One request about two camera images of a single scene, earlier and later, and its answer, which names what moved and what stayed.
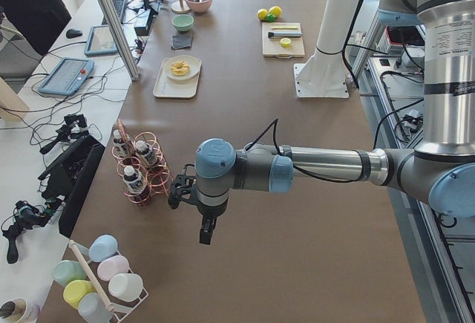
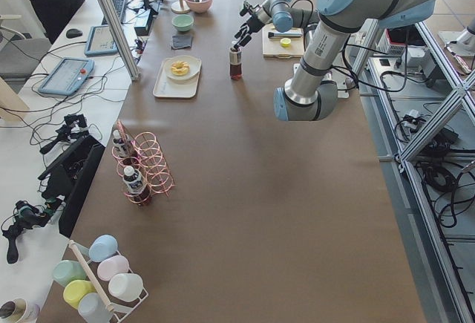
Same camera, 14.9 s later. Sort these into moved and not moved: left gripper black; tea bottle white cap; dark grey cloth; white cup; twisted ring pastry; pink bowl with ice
Moved: left gripper black; tea bottle white cap
Not moved: dark grey cloth; pink bowl with ice; twisted ring pastry; white cup
